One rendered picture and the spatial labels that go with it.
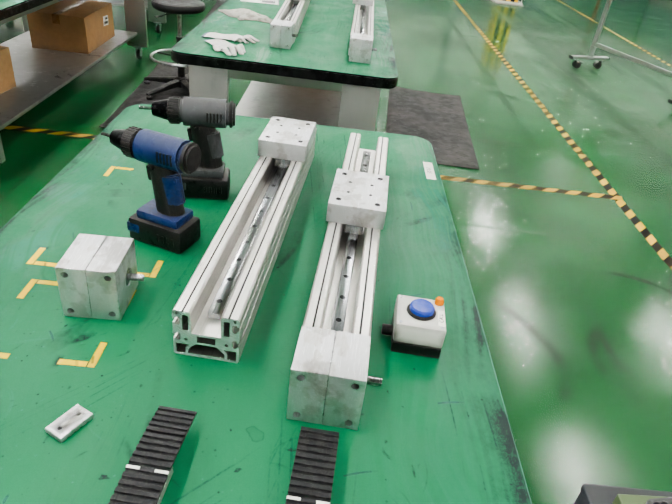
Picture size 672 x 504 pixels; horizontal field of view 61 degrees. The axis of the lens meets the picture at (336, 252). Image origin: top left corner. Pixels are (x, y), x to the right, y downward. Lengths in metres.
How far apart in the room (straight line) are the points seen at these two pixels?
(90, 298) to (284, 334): 0.31
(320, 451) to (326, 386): 0.08
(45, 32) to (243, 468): 4.06
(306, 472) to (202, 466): 0.13
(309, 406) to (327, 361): 0.07
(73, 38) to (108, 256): 3.63
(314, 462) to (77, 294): 0.46
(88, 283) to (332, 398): 0.42
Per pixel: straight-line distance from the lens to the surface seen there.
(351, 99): 2.49
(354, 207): 1.07
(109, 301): 0.97
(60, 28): 4.55
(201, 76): 2.55
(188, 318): 0.87
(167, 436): 0.77
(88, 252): 0.99
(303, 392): 0.78
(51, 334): 0.99
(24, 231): 1.25
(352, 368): 0.77
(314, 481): 0.73
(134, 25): 5.17
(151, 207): 1.15
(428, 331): 0.92
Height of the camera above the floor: 1.41
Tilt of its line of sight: 33 degrees down
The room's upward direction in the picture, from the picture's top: 8 degrees clockwise
